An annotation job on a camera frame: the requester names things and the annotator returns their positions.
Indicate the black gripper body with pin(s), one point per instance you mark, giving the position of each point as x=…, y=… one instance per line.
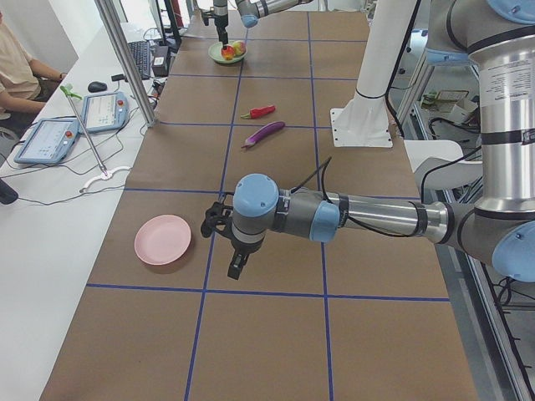
x=220, y=18
x=243, y=248

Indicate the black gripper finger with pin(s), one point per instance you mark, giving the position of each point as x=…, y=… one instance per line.
x=223, y=37
x=237, y=263

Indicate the red pomegranate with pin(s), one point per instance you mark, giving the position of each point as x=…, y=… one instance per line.
x=228, y=52

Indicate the pink yellow peach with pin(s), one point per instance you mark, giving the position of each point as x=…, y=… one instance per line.
x=240, y=48

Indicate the red chili pepper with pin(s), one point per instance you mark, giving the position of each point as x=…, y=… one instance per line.
x=257, y=113

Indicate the purple eggplant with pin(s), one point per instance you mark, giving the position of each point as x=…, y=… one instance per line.
x=263, y=133

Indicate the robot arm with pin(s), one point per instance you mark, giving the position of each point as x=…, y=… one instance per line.
x=249, y=11
x=498, y=229

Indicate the green plate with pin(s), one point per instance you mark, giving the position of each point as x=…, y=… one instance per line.
x=215, y=54

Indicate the pink plate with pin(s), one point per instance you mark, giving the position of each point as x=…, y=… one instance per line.
x=162, y=240

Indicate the black keyboard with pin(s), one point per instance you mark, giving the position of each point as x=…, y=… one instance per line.
x=140, y=52

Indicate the white curved stand base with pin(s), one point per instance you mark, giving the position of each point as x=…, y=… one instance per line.
x=103, y=176

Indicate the black computer mouse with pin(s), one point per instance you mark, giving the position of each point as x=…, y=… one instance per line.
x=97, y=86

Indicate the blue teach pendant far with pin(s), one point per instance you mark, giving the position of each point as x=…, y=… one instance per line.
x=105, y=112

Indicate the blue teach pendant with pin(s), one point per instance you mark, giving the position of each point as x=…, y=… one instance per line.
x=49, y=142
x=105, y=112

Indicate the metal rod with green clip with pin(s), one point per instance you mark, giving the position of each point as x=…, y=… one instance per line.
x=69, y=95

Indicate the blue teach pendant near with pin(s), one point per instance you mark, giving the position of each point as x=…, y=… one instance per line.
x=49, y=142

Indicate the seated person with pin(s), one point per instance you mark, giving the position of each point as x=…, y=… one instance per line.
x=26, y=83

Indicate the cardboard box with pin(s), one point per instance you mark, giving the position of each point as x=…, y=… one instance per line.
x=454, y=104

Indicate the aluminium frame post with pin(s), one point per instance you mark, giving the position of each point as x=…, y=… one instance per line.
x=110, y=19

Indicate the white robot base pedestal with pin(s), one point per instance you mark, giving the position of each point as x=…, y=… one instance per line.
x=364, y=120

